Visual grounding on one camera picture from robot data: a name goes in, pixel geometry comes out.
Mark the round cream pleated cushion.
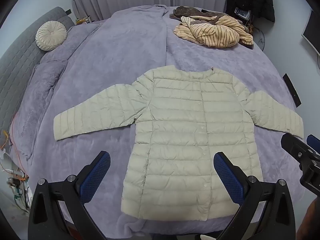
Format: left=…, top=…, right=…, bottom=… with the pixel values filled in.
left=35, top=20, right=67, bottom=52

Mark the cream quilted puffer jacket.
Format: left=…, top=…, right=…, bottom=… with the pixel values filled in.
left=53, top=65, right=304, bottom=222

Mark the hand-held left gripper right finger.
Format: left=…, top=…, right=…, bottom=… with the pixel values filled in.
left=214, top=151, right=297, bottom=240

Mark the beige striped garment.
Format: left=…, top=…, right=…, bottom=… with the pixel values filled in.
left=173, top=15, right=254, bottom=49

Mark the black strap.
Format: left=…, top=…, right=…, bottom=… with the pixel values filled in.
left=283, top=73, right=301, bottom=108

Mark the purple fleece blanket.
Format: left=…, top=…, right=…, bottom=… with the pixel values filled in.
left=10, top=4, right=309, bottom=238

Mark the dark monitor screen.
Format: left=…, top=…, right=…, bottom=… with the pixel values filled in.
left=301, top=9, right=320, bottom=55

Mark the tangle of cables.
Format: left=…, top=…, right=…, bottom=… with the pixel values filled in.
left=0, top=129, right=30, bottom=214

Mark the grey quilted headboard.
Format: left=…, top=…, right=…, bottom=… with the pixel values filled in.
left=0, top=6, right=75, bottom=137

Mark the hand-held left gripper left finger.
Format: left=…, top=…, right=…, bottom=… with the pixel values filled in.
left=28, top=151, right=111, bottom=240

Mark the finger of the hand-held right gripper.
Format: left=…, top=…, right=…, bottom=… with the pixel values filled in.
left=307, top=134, right=320, bottom=155
left=280, top=132, right=317, bottom=166

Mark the brown fuzzy garment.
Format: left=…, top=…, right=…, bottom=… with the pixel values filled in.
left=169, top=6, right=223, bottom=20

